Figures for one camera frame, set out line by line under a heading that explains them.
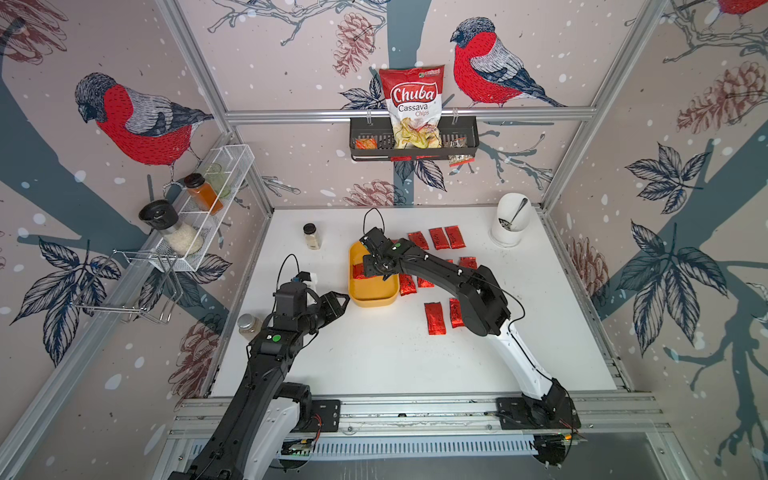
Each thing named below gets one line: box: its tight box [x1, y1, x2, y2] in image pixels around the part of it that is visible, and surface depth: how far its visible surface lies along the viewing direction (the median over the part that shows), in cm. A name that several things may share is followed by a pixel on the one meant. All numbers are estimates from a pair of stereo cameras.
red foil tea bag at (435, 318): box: [424, 302, 447, 335], surface depth 92 cm
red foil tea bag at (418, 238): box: [407, 231, 430, 250], surface depth 112 cm
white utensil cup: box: [491, 192, 532, 247], surface depth 106 cm
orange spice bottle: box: [184, 173, 224, 216], surface depth 74 cm
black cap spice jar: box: [303, 222, 321, 251], surface depth 105 cm
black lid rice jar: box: [138, 199, 204, 256], surface depth 64 cm
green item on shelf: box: [205, 163, 231, 199], surface depth 79 cm
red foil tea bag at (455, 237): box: [444, 225, 467, 249], surface depth 113 cm
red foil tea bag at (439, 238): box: [428, 227, 451, 250], surface depth 113 cm
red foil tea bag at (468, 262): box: [459, 257, 478, 270], surface depth 105 cm
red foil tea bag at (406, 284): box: [399, 273, 417, 296], surface depth 97 cm
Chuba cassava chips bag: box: [379, 65, 445, 149], surface depth 85 cm
